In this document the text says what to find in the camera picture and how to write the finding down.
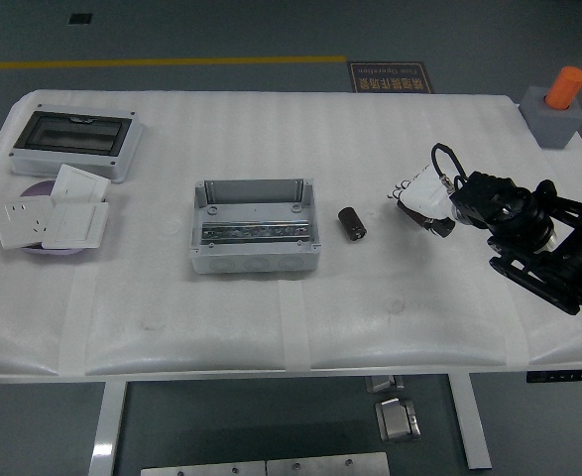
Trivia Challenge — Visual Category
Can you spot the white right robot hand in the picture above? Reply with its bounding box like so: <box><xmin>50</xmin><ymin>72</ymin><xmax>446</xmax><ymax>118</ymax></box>
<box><xmin>386</xmin><ymin>166</ymin><xmax>458</xmax><ymax>238</ymax></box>

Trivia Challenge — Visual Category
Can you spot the open grey junction box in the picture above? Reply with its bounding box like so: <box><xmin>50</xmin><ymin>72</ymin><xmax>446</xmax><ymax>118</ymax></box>
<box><xmin>186</xmin><ymin>177</ymin><xmax>322</xmax><ymax>276</ymax></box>

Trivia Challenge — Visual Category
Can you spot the grey distribution box, dark lid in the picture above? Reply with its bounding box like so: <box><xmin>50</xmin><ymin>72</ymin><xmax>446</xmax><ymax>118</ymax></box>
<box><xmin>8</xmin><ymin>102</ymin><xmax>146</xmax><ymax>184</ymax></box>

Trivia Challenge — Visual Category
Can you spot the brown floor sign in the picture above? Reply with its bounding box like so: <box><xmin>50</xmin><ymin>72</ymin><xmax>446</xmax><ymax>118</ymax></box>
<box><xmin>347</xmin><ymin>60</ymin><xmax>435</xmax><ymax>94</ymax></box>

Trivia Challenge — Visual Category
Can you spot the white foam table mat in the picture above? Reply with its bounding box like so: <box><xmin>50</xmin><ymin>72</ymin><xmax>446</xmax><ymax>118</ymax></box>
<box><xmin>0</xmin><ymin>88</ymin><xmax>582</xmax><ymax>379</ymax></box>

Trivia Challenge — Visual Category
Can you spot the grey foam block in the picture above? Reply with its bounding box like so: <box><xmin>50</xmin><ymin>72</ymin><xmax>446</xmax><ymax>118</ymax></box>
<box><xmin>519</xmin><ymin>85</ymin><xmax>582</xmax><ymax>150</ymax></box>

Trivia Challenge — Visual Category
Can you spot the orange cylinder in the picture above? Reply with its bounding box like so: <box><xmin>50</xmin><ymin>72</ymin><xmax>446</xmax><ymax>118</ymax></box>
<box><xmin>543</xmin><ymin>65</ymin><xmax>582</xmax><ymax>111</ymax></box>

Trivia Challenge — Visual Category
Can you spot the small metal foot block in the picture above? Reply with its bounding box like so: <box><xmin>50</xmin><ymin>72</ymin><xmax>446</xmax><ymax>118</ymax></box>
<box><xmin>364</xmin><ymin>375</ymin><xmax>406</xmax><ymax>395</ymax></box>

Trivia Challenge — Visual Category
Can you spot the black table control panel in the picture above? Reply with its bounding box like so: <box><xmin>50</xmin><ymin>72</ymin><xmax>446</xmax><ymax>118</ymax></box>
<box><xmin>526</xmin><ymin>369</ymin><xmax>582</xmax><ymax>384</ymax></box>

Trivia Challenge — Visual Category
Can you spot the large metal foot block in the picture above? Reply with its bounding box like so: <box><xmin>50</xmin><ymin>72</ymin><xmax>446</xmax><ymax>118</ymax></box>
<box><xmin>374</xmin><ymin>396</ymin><xmax>423</xmax><ymax>444</ymax></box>

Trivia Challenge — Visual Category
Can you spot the white table leg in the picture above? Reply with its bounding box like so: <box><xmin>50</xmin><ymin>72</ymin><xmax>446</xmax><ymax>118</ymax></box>
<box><xmin>87</xmin><ymin>380</ymin><xmax>129</xmax><ymax>476</ymax></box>
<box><xmin>446</xmin><ymin>372</ymin><xmax>494</xmax><ymax>471</ymax></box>

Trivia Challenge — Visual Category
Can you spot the wide grey metal plate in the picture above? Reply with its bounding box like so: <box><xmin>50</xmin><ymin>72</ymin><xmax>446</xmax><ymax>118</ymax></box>
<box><xmin>265</xmin><ymin>451</ymin><xmax>391</xmax><ymax>476</ymax></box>

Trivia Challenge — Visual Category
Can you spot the narrow grey metal plate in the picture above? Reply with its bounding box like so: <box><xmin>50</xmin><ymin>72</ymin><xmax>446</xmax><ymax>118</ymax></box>
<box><xmin>140</xmin><ymin>460</ymin><xmax>267</xmax><ymax>476</ymax></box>

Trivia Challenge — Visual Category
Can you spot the purple plate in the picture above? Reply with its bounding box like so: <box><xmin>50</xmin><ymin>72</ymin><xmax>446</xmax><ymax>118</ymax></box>
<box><xmin>17</xmin><ymin>180</ymin><xmax>88</xmax><ymax>258</ymax></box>

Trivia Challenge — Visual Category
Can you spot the metal rail in junction box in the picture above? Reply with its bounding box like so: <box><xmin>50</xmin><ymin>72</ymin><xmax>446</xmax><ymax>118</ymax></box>
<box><xmin>199</xmin><ymin>220</ymin><xmax>312</xmax><ymax>247</ymax></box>

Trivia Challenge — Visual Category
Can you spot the small white switch panel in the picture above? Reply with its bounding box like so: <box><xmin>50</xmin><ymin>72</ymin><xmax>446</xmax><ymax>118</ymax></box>
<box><xmin>51</xmin><ymin>163</ymin><xmax>111</xmax><ymax>203</ymax></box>

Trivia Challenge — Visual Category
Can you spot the large white switch panel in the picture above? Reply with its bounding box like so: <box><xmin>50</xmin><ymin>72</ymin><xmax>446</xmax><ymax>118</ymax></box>
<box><xmin>41</xmin><ymin>201</ymin><xmax>110</xmax><ymax>250</ymax></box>

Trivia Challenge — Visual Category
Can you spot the white wall socket panel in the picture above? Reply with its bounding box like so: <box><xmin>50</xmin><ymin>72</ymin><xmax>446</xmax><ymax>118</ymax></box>
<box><xmin>0</xmin><ymin>196</ymin><xmax>57</xmax><ymax>251</ymax></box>

